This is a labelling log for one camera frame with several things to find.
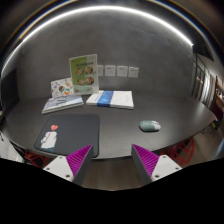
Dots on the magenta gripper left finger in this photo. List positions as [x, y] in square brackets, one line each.
[72, 167]

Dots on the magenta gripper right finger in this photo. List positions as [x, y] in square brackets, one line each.
[152, 167]

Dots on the black mouse pad with cartoon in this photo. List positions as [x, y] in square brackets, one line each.
[65, 134]

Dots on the red chair right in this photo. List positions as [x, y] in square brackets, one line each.
[181, 152]

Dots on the red chair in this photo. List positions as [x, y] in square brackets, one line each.
[35, 159]
[181, 152]

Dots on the red chair left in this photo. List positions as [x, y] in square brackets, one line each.
[35, 159]

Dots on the grey magazine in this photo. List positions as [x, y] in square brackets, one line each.
[61, 103]

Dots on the white book with blue band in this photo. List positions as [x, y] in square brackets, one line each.
[115, 99]

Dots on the small illustrated card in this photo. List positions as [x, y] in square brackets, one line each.
[62, 87]

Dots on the green menu stand sign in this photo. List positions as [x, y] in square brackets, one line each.
[84, 74]

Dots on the curved ceiling light strip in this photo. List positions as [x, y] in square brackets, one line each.
[117, 35]

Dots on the white wall socket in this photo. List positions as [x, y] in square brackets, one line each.
[100, 70]
[110, 70]
[122, 71]
[133, 72]

